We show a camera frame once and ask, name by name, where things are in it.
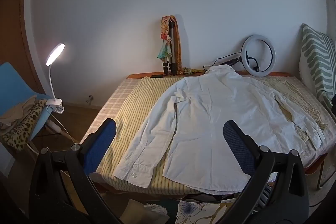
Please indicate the floral cloth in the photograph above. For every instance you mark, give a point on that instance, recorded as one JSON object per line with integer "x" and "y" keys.
{"x": 194, "y": 213}

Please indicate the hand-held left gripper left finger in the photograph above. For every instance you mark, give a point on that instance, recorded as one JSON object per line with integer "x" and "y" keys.
{"x": 101, "y": 142}

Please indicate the white shirt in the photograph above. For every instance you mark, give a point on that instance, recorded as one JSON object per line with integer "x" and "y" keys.
{"x": 204, "y": 121}

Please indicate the metal bed leg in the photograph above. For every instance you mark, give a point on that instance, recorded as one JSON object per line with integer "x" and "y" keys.
{"x": 319, "y": 176}

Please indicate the colourful scarf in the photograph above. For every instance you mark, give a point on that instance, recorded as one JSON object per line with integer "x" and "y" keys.
{"x": 164, "y": 48}

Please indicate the leopard print cloth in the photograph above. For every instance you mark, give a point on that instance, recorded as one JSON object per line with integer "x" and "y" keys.
{"x": 23, "y": 127}

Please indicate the brown wooden door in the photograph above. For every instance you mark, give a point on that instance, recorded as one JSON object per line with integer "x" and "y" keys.
{"x": 23, "y": 50}

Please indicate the blue chair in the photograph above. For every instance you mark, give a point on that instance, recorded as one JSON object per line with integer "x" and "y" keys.
{"x": 13, "y": 87}

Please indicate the white clip desk lamp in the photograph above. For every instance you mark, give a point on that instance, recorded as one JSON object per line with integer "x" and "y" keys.
{"x": 55, "y": 53}

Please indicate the green striped pillow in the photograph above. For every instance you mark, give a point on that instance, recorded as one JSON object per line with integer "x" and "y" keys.
{"x": 315, "y": 61}

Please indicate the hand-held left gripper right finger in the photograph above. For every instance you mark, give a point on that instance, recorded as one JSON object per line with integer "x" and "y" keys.
{"x": 240, "y": 146}

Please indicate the silver tripod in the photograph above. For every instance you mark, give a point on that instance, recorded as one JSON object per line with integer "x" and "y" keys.
{"x": 171, "y": 37}

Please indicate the orange patterned cloth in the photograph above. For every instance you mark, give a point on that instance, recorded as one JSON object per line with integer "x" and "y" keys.
{"x": 178, "y": 45}

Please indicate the yellow striped bed sheet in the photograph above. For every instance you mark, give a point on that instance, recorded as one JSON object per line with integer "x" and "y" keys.
{"x": 136, "y": 113}

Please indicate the beige cloth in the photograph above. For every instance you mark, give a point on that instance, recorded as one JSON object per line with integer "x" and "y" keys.
{"x": 15, "y": 113}

